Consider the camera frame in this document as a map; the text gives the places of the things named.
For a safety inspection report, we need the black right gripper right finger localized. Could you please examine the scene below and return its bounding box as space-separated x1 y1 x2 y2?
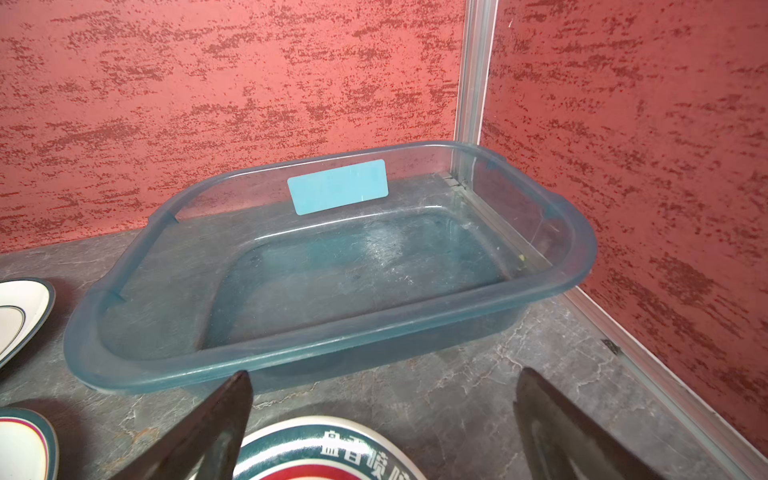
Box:
513 367 660 479

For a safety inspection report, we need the aluminium right corner post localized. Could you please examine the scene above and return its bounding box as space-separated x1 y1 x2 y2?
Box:
454 0 499 145

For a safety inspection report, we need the translucent blue plastic bin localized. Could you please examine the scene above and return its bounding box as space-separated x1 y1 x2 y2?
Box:
63 141 598 394

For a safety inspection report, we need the plate with green lettered rim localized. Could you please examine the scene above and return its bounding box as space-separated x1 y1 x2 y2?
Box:
233 416 425 480

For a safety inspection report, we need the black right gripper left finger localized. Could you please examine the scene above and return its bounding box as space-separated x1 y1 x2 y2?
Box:
114 371 253 479

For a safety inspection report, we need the white plate black line motif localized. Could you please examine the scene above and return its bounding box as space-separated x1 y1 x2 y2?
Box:
1 278 56 366

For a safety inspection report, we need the white plate green red rim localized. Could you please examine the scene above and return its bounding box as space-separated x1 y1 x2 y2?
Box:
0 407 60 480

